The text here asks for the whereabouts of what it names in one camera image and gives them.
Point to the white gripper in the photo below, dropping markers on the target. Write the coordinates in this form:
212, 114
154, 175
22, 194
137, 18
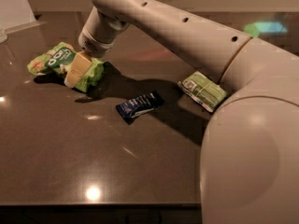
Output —
92, 44

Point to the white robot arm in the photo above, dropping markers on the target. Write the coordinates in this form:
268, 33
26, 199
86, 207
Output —
249, 165

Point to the white object at left edge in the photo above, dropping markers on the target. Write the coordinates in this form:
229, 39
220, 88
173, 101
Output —
14, 15

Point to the green flat snack bag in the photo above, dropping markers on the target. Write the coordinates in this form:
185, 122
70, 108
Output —
203, 91

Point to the dark blue snack bar wrapper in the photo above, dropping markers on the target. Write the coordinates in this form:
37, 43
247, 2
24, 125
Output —
140, 105

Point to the green rice chip bag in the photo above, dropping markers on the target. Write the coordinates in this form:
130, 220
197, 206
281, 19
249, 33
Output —
58, 60

